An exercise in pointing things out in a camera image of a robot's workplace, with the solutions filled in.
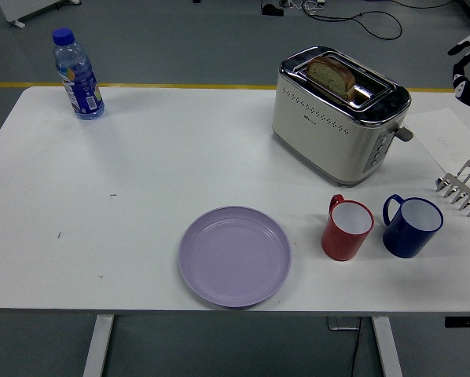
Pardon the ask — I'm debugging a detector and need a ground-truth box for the grey toaster lever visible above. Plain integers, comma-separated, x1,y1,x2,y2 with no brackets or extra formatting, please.
391,123,414,141

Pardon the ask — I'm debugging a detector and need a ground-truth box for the slice of bread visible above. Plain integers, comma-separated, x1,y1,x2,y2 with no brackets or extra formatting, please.
306,56,357,102

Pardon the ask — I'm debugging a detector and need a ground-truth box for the lilac round plate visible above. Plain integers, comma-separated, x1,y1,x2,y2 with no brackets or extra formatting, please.
178,205,292,309

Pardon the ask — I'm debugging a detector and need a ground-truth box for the metal toast rack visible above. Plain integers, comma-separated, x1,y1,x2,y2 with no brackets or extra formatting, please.
435,159,470,218

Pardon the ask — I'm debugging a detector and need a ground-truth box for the cream and chrome toaster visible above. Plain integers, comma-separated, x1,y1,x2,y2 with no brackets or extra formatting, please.
270,46,414,188

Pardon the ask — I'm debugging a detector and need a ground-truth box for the blue mug white inside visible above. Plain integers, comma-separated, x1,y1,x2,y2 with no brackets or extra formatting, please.
381,193,444,259

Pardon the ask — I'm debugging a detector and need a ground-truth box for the red mug white inside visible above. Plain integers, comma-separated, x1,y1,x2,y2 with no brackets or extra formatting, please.
320,193,375,262

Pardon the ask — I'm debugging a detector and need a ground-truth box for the white table leg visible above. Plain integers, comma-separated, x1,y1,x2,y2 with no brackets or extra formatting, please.
370,316,403,377
82,314,115,377

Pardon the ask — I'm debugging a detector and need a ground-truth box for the clear water bottle blue cap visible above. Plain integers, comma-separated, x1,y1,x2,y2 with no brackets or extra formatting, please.
51,27,105,121

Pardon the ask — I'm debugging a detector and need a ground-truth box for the white panel with feet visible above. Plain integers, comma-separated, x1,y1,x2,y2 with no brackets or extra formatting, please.
0,0,81,29

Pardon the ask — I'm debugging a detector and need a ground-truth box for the black floor cable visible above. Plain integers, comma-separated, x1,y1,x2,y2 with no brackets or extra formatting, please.
301,0,456,40

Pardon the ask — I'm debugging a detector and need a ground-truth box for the white cable bundle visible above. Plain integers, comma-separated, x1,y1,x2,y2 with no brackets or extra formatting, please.
280,0,325,12

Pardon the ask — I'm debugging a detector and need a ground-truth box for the clear under-table bracket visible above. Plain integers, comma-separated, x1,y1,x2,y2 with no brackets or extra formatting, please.
325,316,362,331

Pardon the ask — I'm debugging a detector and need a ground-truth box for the black cable under table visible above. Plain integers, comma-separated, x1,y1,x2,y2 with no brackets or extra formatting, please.
348,317,364,377

